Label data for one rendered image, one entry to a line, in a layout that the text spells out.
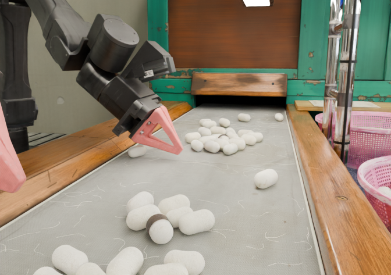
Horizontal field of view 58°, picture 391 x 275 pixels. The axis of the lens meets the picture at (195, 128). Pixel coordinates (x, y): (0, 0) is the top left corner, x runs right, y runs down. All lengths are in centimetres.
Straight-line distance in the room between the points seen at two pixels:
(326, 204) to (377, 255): 9
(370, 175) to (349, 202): 14
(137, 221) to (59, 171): 19
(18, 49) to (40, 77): 148
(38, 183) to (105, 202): 9
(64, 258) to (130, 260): 5
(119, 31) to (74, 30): 11
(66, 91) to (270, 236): 197
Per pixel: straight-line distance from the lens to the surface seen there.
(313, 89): 117
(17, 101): 86
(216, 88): 112
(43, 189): 47
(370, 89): 119
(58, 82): 226
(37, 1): 71
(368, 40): 120
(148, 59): 55
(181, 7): 122
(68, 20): 65
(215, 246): 33
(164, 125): 56
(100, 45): 55
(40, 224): 40
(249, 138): 68
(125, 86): 55
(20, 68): 85
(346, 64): 60
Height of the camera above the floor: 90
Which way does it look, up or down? 11 degrees down
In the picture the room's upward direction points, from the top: straight up
